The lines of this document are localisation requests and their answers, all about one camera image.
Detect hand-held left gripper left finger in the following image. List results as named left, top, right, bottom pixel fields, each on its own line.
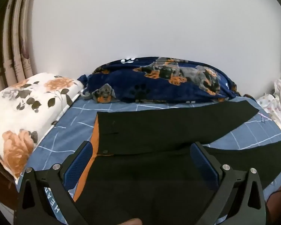
left=17, top=141, right=93, bottom=225

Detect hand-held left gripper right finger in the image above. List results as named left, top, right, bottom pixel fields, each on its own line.
left=190, top=141, right=266, bottom=225

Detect black pants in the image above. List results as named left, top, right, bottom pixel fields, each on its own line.
left=74, top=100, right=281, bottom=225

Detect blue checked bed sheet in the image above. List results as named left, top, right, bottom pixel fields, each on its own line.
left=15, top=95, right=281, bottom=225

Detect white floral pillow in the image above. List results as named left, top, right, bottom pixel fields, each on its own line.
left=0, top=73, right=85, bottom=180

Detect white dotted cloth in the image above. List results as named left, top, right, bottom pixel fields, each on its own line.
left=256, top=78, right=281, bottom=143

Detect navy dog print blanket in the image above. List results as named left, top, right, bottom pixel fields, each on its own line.
left=78, top=57, right=239, bottom=104

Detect beige patterned curtain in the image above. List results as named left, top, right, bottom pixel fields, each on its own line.
left=0, top=0, right=38, bottom=94

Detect dark wooden bed frame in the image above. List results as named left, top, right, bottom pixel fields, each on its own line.
left=0, top=155, right=19, bottom=210

